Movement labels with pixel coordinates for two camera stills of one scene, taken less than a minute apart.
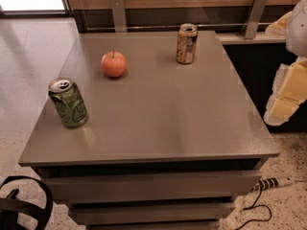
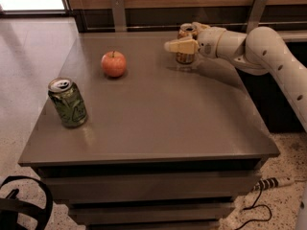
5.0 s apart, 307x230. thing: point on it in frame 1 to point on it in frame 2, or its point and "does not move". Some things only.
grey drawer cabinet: (165, 146) does not move
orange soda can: (186, 43) does not move
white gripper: (297, 28) to (208, 42)
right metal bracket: (258, 6) does not move
